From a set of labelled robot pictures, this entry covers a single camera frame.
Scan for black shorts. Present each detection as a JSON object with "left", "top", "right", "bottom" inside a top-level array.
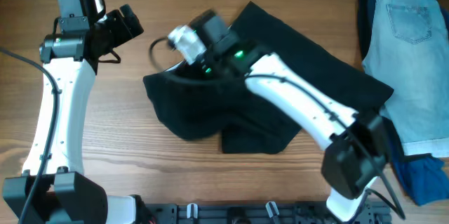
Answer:
[{"left": 142, "top": 2, "right": 393, "bottom": 154}]

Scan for light blue denim shorts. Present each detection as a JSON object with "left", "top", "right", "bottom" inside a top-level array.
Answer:
[{"left": 363, "top": 0, "right": 448, "bottom": 157}]

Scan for blue garment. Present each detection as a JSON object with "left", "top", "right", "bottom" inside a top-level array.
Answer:
[{"left": 357, "top": 0, "right": 448, "bottom": 206}]

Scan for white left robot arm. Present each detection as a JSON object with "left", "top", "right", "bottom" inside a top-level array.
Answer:
[{"left": 2, "top": 5, "right": 145, "bottom": 223}]

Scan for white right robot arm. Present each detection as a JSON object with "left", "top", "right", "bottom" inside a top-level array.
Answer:
[{"left": 184, "top": 41, "right": 391, "bottom": 222}]

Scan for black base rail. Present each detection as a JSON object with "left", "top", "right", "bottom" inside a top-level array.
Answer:
[{"left": 143, "top": 201, "right": 392, "bottom": 224}]

